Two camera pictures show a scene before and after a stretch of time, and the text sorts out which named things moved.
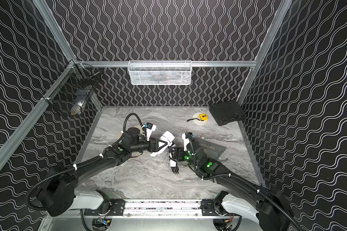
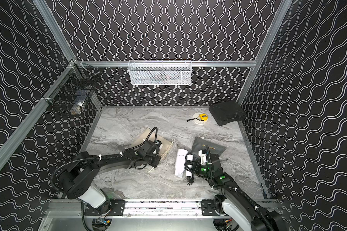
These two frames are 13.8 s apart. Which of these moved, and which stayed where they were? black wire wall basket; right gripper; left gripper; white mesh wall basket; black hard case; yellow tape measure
Moved: right gripper; left gripper
Stayed: yellow tape measure; black hard case; white mesh wall basket; black wire wall basket
